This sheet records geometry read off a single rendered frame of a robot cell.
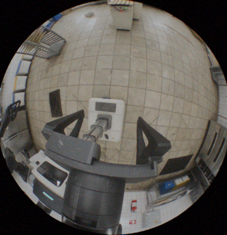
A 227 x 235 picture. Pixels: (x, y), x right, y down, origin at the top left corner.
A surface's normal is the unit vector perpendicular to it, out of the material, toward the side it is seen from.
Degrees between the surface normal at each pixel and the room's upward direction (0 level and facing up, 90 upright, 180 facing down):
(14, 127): 89
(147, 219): 90
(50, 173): 90
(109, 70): 0
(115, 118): 0
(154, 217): 90
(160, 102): 0
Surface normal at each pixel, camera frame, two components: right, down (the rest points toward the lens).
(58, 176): 0.09, -0.97
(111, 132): -0.11, 0.23
